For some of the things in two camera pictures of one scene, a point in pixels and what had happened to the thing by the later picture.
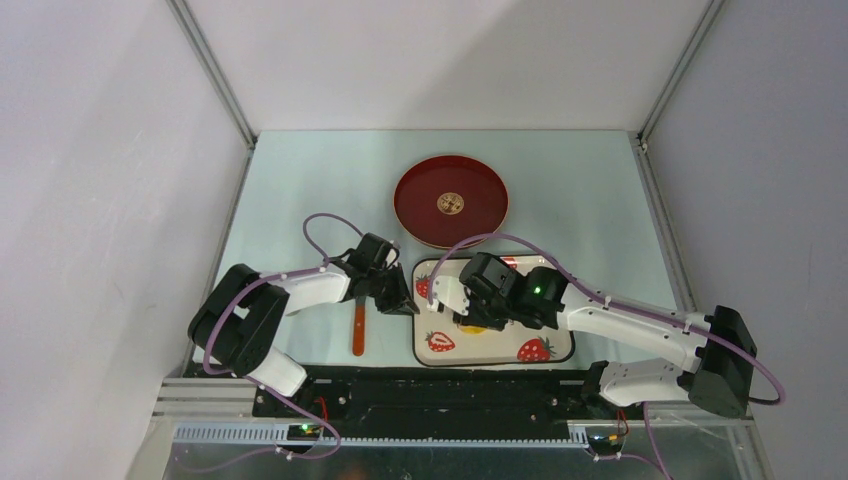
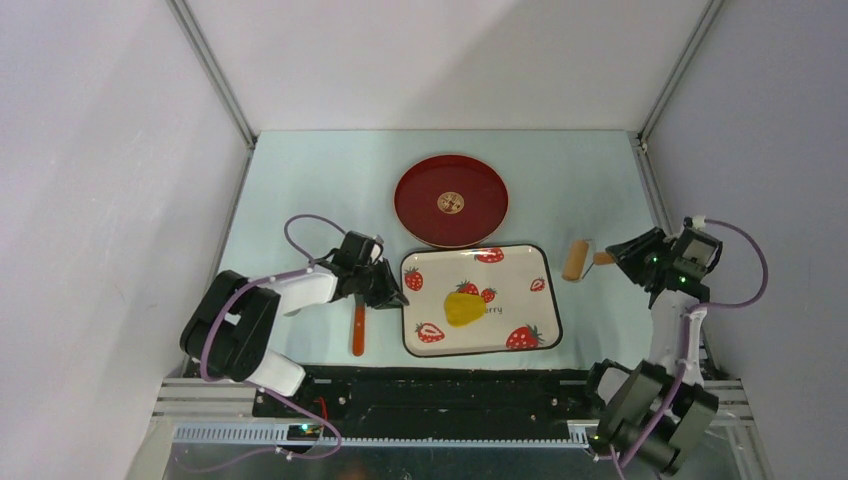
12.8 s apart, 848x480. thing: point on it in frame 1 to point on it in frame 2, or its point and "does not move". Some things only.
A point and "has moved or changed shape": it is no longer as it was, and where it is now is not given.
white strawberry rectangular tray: [439, 341] has moved or changed shape
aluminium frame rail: [223, 412] does not move
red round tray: [444, 200] does not move
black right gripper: [469, 319] to [626, 253]
